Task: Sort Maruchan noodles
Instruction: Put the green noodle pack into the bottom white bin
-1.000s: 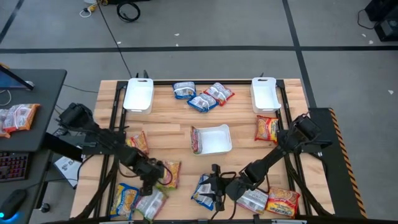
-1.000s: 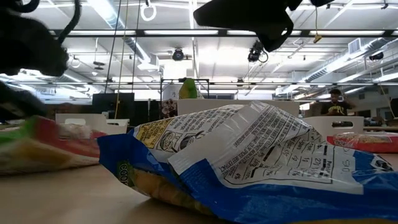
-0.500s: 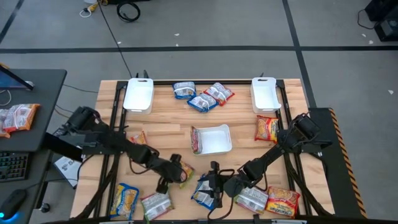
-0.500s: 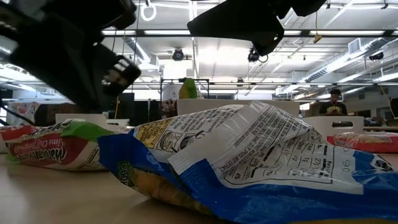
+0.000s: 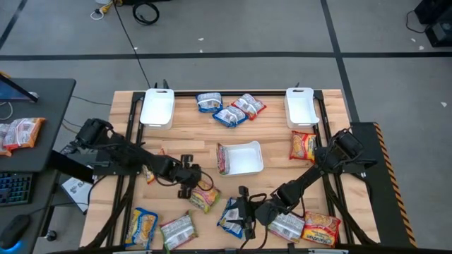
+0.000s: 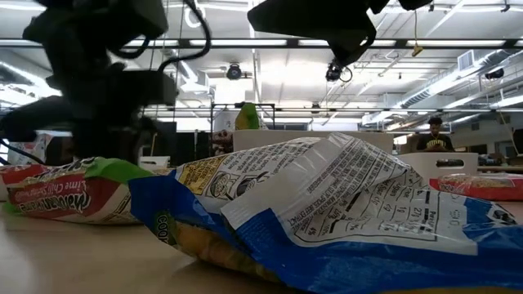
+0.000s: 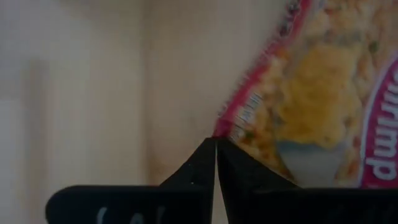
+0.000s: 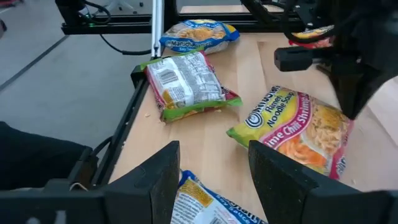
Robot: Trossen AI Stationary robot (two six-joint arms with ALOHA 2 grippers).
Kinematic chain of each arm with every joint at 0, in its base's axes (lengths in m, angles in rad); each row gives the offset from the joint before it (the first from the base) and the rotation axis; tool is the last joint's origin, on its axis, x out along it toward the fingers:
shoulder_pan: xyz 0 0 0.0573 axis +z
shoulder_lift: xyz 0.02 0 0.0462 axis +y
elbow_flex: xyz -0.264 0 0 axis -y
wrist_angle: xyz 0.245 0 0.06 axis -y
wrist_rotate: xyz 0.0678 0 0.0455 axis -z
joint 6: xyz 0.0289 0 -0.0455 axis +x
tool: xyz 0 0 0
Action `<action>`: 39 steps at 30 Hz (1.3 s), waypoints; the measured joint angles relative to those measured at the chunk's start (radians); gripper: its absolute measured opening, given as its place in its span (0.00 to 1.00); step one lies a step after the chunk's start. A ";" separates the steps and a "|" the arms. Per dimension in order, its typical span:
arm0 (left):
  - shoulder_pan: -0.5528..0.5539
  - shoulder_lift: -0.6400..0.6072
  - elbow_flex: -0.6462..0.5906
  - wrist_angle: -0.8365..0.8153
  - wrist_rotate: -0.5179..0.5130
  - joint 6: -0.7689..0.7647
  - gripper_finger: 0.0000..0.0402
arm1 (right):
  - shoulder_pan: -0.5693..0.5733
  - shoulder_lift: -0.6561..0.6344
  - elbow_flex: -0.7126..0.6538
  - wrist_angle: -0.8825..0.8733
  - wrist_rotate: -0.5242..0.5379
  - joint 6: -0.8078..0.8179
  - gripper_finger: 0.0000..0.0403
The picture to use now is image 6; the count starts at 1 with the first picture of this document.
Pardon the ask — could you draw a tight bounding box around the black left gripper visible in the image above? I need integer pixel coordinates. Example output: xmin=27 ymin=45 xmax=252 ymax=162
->
xmin=0 ymin=67 xmax=180 ymax=165

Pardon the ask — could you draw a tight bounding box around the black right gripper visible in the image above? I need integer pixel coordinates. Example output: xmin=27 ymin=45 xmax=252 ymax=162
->
xmin=247 ymin=0 xmax=379 ymax=67

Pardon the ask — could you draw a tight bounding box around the white plastic bin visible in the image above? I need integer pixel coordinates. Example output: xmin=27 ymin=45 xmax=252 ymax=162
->
xmin=232 ymin=129 xmax=396 ymax=155
xmin=396 ymin=151 xmax=480 ymax=183
xmin=137 ymin=155 xmax=171 ymax=172

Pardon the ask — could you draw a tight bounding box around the blue Maruchan ramen pack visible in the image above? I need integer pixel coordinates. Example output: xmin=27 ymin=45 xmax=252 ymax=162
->
xmin=129 ymin=131 xmax=523 ymax=294

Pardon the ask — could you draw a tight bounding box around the black monitor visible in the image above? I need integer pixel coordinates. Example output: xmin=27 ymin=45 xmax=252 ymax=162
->
xmin=157 ymin=121 xmax=178 ymax=156

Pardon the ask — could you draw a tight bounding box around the patterned cardboard box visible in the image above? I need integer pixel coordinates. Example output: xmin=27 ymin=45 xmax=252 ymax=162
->
xmin=7 ymin=132 xmax=53 ymax=164

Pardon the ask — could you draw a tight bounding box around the black overhead light bar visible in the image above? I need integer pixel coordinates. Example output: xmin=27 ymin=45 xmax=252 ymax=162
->
xmin=122 ymin=38 xmax=523 ymax=49

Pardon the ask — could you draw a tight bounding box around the round black ceiling fixture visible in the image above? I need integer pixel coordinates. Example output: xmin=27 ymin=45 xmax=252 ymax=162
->
xmin=226 ymin=62 xmax=244 ymax=81

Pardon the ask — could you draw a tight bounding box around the white cylinder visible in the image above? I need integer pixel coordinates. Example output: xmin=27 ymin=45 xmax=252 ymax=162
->
xmin=213 ymin=109 xmax=238 ymax=131

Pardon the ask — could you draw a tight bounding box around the person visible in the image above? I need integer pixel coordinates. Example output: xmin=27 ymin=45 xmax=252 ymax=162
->
xmin=415 ymin=117 xmax=455 ymax=153

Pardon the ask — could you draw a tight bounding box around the black overhead camera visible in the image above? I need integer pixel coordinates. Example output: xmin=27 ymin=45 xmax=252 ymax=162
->
xmin=324 ymin=59 xmax=353 ymax=83

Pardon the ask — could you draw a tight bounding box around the yellow hanging cord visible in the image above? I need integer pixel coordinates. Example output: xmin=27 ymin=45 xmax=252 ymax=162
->
xmin=411 ymin=0 xmax=424 ymax=58

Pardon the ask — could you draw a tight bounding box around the silver ventilation duct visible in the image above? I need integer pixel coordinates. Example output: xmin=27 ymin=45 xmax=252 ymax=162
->
xmin=402 ymin=48 xmax=523 ymax=109
xmin=161 ymin=47 xmax=212 ymax=93

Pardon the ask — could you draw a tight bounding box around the black hanging cable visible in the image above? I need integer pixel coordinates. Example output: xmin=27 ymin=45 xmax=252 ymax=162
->
xmin=176 ymin=0 xmax=186 ymax=73

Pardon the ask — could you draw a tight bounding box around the white hanging ring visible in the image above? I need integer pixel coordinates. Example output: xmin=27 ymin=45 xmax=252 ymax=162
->
xmin=184 ymin=3 xmax=205 ymax=29

